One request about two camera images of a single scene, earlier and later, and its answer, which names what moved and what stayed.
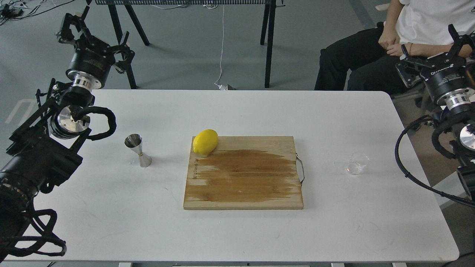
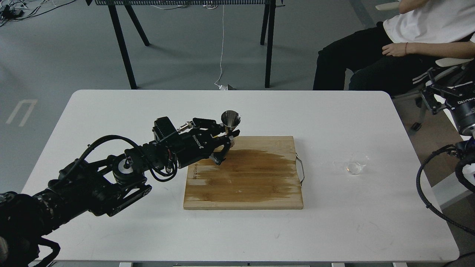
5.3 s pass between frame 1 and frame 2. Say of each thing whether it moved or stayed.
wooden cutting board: stayed
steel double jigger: moved
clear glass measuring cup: stayed
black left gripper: moved
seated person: stayed
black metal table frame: stayed
